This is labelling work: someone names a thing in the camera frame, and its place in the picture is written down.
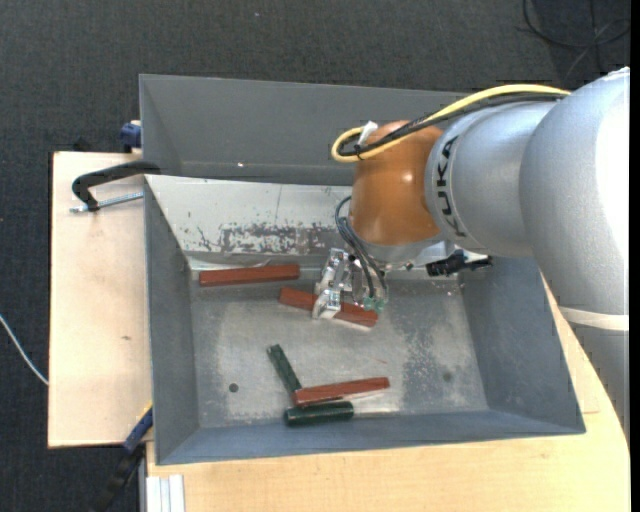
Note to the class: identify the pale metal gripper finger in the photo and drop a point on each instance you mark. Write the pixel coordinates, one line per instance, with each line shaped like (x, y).
(334, 305)
(319, 302)

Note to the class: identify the red-brown flat block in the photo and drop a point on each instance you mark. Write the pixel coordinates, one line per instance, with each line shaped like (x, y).
(250, 275)
(295, 299)
(345, 390)

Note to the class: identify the grey metal bin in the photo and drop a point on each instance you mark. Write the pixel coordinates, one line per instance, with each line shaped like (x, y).
(325, 360)

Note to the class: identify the dark green flat block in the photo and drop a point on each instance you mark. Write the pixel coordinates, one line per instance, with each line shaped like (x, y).
(283, 365)
(320, 414)

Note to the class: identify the pale wood board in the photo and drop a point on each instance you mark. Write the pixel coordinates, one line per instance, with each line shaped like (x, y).
(95, 310)

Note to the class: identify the black cylinder on white bracket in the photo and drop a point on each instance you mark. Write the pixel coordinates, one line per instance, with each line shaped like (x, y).
(445, 267)

